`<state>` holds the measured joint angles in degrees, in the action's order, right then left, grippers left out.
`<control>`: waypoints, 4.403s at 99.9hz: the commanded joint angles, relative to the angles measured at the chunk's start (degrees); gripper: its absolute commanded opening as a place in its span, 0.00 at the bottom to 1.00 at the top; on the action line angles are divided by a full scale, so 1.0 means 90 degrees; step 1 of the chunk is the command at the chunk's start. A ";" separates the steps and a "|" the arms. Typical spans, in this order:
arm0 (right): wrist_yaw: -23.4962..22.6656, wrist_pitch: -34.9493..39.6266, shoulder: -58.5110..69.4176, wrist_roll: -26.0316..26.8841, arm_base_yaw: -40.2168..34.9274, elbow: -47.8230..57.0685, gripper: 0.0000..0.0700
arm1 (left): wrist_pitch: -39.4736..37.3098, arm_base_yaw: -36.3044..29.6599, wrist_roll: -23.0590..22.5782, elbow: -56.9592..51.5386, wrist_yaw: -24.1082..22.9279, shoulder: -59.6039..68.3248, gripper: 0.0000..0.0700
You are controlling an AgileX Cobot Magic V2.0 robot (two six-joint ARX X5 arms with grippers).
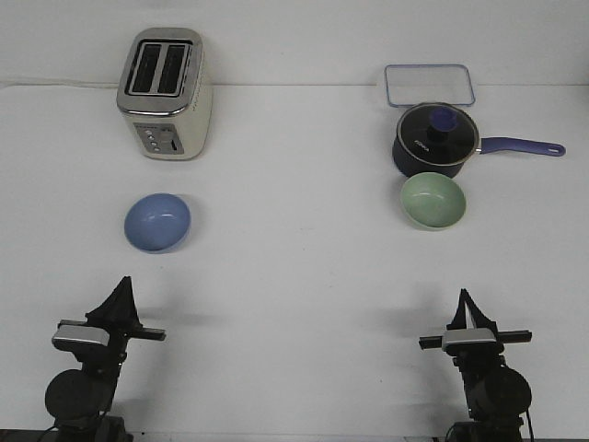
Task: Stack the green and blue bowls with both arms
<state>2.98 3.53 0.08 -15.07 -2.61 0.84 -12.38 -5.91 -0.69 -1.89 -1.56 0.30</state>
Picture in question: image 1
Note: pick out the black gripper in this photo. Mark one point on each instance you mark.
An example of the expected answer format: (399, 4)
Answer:
(119, 317)
(482, 354)

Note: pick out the blue bowl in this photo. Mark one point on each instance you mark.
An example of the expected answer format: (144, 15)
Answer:
(157, 223)

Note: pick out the green bowl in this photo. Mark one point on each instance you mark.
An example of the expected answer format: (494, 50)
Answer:
(432, 201)

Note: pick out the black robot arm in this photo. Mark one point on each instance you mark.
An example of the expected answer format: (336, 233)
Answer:
(80, 400)
(498, 397)

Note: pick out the dark blue saucepan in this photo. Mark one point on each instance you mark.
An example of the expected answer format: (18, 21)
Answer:
(423, 154)

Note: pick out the glass pot lid blue knob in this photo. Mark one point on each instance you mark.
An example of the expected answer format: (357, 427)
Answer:
(441, 121)

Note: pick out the cream two-slot toaster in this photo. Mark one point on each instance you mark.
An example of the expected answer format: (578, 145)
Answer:
(165, 93)

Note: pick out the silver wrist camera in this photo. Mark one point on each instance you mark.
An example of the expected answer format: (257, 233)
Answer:
(78, 334)
(467, 336)

